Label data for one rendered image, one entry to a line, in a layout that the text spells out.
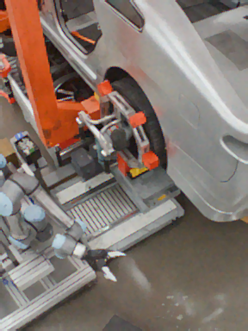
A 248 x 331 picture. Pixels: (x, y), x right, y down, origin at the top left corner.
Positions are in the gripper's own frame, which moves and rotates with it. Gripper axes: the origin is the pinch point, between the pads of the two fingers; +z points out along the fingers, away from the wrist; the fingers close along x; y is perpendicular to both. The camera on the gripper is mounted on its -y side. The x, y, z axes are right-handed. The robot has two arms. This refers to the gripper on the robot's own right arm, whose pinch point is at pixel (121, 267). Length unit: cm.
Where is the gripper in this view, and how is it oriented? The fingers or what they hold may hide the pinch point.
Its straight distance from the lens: 206.2
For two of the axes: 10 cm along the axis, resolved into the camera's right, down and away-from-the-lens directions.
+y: -2.9, 5.4, 7.9
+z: 9.1, 4.2, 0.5
